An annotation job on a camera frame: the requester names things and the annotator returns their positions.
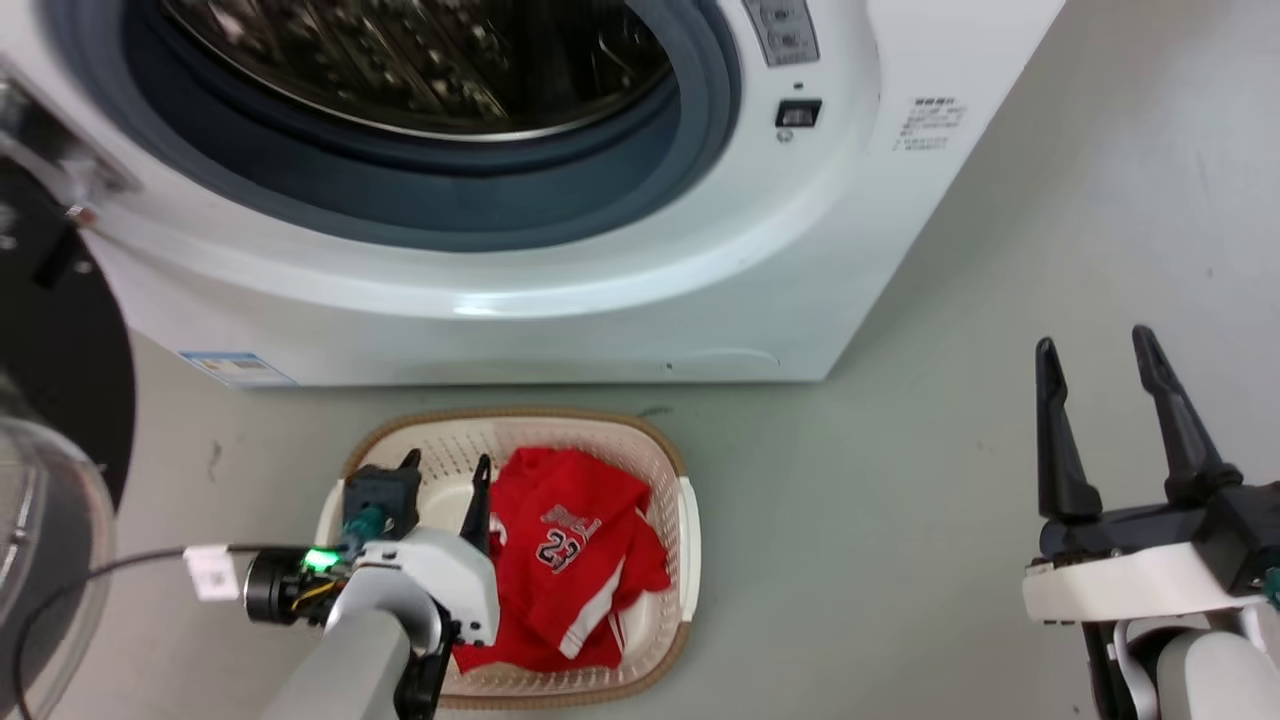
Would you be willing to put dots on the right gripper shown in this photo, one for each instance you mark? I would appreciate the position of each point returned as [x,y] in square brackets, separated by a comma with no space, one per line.
[1130,585]

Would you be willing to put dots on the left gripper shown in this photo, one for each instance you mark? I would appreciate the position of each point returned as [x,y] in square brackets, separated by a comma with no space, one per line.
[455,585]

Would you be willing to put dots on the red basketball jersey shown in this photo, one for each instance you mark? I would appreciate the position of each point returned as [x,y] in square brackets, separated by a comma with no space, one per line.
[570,560]

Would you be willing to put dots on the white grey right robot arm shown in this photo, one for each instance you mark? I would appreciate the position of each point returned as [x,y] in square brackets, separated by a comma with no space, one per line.
[1210,680]

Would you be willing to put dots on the cream perforated laundry basket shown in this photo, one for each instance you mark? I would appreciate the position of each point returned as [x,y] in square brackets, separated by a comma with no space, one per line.
[660,470]

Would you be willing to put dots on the washing machine door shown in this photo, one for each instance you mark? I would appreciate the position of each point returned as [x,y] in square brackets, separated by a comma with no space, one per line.
[60,350]

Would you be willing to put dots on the stainless steel washing machine drum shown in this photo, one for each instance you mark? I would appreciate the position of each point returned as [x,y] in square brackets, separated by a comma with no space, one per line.
[400,60]

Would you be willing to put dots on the black cylinder with green light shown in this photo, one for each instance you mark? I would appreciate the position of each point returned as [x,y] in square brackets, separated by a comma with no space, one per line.
[270,585]

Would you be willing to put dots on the blue energy label sticker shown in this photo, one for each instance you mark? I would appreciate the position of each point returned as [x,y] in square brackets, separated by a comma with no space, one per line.
[238,368]

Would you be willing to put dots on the white front-load washing machine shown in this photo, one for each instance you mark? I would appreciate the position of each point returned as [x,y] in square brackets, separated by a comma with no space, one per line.
[600,290]

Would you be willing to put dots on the printed text label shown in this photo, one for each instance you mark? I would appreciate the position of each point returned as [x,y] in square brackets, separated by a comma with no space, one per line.
[930,124]

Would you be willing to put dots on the black door latch socket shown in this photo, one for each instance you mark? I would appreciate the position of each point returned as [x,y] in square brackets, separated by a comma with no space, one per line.
[798,113]

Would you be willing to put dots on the grey warning sticker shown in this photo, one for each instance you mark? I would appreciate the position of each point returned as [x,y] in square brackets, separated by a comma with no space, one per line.
[780,30]

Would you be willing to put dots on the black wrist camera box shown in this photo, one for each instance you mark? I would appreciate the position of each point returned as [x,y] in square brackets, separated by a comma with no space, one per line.
[385,490]

